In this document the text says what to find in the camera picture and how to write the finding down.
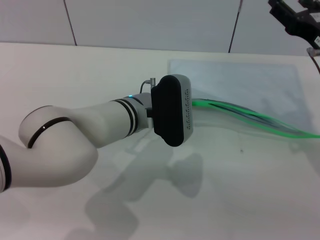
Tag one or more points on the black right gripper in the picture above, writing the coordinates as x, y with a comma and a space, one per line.
302, 25

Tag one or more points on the translucent green zipper document bag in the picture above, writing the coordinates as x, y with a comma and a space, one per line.
235, 82

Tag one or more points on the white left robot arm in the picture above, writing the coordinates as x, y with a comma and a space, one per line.
75, 140

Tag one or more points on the left grey black wrist camera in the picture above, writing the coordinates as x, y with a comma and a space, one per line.
170, 110

